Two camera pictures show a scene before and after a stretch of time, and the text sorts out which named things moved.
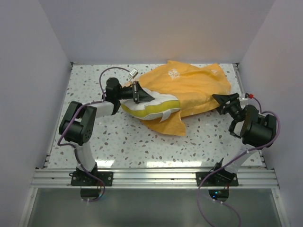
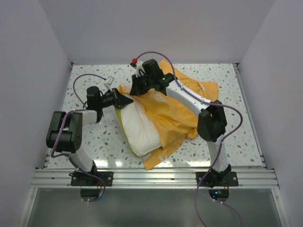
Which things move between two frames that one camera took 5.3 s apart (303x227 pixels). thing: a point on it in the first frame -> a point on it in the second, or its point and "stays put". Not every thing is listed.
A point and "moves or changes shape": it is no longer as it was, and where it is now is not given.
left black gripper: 140,95 -> 120,100
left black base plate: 80,178 stays put
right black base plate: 217,178 stays put
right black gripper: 223,99 -> 135,90
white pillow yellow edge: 161,104 -> 141,131
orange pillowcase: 194,88 moves or changes shape
